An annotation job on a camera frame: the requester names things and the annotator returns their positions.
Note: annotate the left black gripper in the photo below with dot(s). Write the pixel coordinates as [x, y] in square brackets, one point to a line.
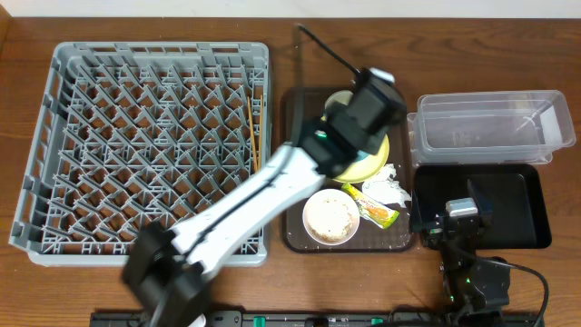
[379, 94]

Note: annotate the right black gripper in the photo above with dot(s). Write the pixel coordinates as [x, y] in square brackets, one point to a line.
[454, 223]

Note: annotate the wooden chopstick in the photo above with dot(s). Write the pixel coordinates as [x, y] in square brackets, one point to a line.
[260, 132]
[253, 141]

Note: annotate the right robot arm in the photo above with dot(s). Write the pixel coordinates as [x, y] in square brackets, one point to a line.
[477, 289]

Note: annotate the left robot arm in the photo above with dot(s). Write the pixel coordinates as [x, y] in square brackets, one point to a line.
[170, 271]

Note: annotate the grey plastic dishwasher rack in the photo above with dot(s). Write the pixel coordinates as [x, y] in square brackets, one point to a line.
[134, 133]

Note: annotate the yellow plate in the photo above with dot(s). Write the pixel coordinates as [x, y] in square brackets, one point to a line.
[366, 165]

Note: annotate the crumpled white tissue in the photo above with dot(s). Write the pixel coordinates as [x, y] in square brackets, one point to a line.
[384, 188]

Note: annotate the black plastic bin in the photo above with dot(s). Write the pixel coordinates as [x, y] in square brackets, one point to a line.
[519, 213]

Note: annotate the green yellow snack wrapper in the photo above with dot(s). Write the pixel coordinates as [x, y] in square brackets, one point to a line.
[370, 209]

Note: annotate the clear plastic bin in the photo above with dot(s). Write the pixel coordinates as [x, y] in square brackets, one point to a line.
[490, 127]

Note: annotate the white bowl with food residue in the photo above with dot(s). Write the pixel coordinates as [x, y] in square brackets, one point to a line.
[330, 217]

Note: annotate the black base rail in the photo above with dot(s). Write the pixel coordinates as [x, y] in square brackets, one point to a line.
[256, 319]

